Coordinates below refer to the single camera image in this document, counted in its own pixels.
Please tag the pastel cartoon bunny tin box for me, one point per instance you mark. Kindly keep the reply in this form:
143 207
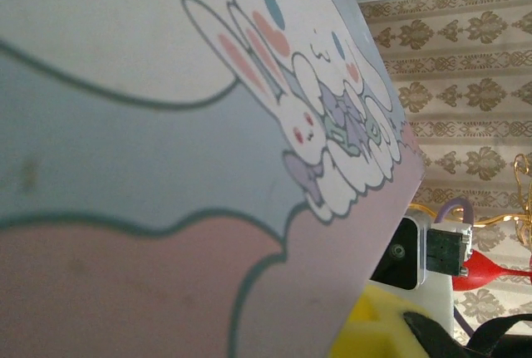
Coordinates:
166 125

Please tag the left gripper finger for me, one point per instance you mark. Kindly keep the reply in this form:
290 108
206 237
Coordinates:
374 333

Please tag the red plastic goblet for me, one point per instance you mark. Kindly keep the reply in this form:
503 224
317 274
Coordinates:
478 271

